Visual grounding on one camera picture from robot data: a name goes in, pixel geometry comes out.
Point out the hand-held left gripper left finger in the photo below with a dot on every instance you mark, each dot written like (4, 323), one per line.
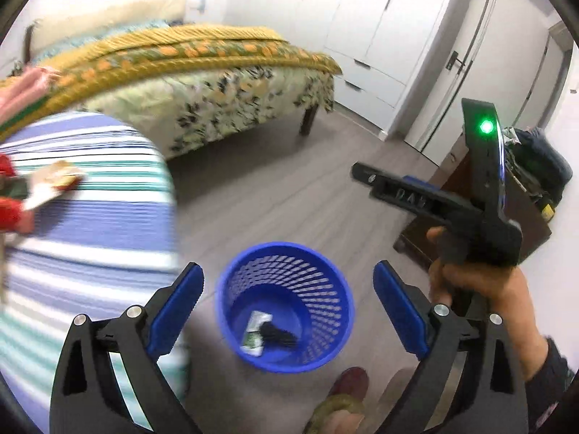
(178, 312)

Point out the wall socket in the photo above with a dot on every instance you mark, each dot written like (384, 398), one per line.
(198, 4)

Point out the white and green wrapper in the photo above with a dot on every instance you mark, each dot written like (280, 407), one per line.
(254, 339)

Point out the cream pillow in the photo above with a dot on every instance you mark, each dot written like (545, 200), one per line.
(113, 16)

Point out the green folded cloth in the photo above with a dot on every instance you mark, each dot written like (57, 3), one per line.
(18, 116)

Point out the striped blue and white cloth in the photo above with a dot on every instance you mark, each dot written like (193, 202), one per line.
(99, 235)

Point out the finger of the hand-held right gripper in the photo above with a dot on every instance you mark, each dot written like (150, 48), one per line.
(407, 192)

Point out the black crumpled bag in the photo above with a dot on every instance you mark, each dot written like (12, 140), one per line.
(278, 335)

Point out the white door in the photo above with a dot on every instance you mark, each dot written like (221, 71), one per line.
(493, 68)

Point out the brown wooden nightstand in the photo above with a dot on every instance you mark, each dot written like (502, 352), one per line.
(457, 176)

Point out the white wardrobe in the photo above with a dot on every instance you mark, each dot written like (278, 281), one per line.
(362, 31)

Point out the red foil wrapper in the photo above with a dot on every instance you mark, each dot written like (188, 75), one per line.
(13, 218)

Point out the blue plastic waste basket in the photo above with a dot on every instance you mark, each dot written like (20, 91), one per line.
(316, 325)

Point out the yellow blanket with floral border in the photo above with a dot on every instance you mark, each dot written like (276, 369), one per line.
(181, 43)

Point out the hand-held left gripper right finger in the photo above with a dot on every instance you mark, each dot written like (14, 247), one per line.
(400, 312)

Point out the small cream wrapper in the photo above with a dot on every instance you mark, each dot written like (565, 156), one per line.
(54, 181)

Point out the dark clothes pile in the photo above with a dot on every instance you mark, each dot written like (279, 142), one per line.
(538, 162)

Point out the pink folded blanket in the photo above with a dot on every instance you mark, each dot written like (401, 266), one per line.
(22, 88)

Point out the person's right hand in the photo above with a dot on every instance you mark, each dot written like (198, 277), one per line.
(493, 285)

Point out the teal patterned pillow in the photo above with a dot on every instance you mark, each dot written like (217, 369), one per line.
(104, 36)

